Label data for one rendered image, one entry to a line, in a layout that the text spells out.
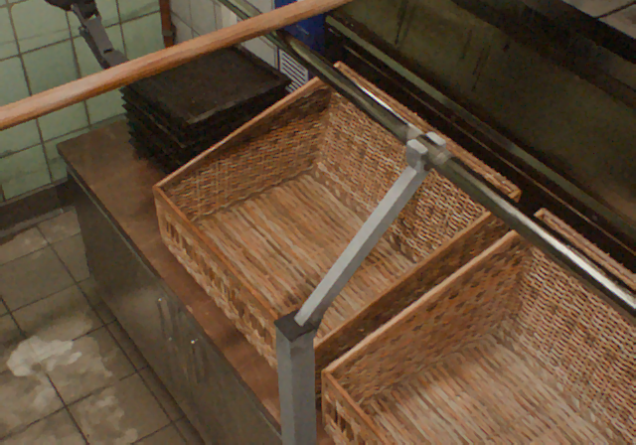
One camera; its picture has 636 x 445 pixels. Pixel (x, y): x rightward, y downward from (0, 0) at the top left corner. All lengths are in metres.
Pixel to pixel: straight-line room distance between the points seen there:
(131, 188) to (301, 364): 0.93
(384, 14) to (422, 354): 0.68
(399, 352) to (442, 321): 0.10
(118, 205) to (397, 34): 0.73
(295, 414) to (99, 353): 1.26
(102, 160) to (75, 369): 0.61
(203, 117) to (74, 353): 0.90
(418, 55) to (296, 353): 0.73
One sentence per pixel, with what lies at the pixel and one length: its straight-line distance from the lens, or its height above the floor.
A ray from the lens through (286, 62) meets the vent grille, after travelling 2.26.
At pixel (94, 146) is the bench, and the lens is 2.32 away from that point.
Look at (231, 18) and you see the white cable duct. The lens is 2.49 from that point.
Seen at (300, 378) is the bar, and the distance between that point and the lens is 1.37.
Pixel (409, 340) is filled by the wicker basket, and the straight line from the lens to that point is 1.63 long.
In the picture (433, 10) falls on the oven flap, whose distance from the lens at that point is 1.81.
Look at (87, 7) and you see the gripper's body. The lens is 1.60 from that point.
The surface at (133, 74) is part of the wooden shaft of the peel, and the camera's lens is 1.38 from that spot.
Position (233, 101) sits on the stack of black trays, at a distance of 2.03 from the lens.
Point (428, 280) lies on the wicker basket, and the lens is 1.67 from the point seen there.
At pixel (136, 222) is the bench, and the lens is 2.08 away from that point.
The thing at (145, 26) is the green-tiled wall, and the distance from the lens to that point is 2.90.
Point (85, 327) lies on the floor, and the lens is 2.69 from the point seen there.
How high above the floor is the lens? 1.91
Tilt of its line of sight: 40 degrees down
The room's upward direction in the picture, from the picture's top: 1 degrees counter-clockwise
